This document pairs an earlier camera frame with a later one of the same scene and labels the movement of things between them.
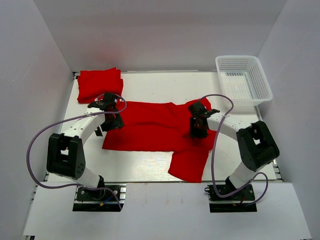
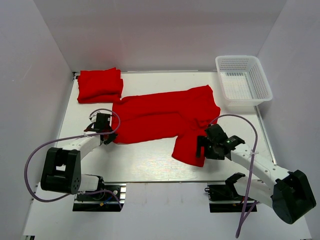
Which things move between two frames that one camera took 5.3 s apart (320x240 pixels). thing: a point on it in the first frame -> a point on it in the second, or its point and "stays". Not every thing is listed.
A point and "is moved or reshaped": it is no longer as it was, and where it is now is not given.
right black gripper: (195, 133) -> (203, 141)
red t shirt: (165, 126) is moved or reshaped
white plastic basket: (242, 78) stays
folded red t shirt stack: (94, 84) stays
